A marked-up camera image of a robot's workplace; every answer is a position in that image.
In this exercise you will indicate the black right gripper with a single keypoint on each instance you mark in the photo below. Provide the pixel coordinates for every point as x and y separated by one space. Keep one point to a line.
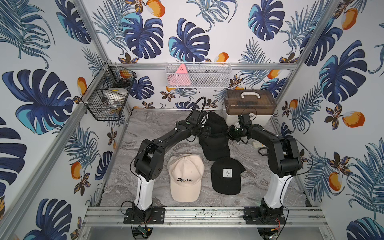
229 130

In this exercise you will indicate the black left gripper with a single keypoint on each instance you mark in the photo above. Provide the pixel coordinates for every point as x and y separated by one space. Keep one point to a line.
204 131

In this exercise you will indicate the black cap with white label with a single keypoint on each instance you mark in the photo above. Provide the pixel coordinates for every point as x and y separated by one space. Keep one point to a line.
226 176

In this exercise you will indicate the cream Colorado cap back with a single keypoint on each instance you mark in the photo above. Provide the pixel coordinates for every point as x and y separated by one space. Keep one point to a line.
186 173

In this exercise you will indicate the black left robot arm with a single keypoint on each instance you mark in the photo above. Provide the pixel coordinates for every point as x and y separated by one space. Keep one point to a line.
149 160

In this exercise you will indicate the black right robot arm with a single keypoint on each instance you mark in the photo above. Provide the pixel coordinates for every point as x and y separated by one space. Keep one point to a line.
283 157

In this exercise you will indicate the small beige card box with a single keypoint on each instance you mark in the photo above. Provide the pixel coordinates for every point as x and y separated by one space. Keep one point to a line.
257 145

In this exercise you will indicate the brown lid storage box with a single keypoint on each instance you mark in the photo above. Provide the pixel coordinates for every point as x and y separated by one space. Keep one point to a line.
260 104

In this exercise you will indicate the pink triangle card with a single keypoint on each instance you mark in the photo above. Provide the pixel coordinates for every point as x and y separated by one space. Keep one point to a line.
180 78

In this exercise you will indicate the clear wall shelf basket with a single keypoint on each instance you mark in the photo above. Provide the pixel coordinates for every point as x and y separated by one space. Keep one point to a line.
204 75

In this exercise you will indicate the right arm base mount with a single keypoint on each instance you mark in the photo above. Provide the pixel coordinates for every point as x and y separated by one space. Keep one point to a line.
264 215

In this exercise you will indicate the black wire basket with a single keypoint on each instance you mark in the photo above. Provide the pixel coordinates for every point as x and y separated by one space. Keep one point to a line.
107 95

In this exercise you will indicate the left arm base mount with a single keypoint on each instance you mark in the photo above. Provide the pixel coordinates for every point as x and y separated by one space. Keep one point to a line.
144 214

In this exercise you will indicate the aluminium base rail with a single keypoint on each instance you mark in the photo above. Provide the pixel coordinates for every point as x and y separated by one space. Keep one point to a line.
207 217

